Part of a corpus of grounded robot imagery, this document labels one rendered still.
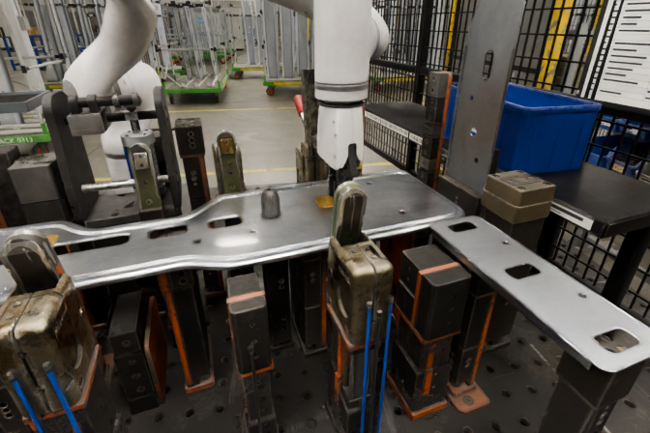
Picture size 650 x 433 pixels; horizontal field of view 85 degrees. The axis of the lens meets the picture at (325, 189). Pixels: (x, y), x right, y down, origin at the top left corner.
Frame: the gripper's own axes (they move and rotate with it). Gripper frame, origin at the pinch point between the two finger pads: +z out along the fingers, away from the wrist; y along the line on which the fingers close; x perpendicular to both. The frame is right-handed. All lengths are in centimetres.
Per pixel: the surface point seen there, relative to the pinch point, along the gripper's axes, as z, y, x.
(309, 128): -7.6, -13.5, -1.4
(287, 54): 28, -666, 158
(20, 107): -13, -27, -52
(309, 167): 0.8, -13.1, -1.7
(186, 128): -8.6, -18.0, -24.5
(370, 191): 3.0, -2.2, 7.4
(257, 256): 3.3, 11.1, -16.9
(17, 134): 74, -378, -197
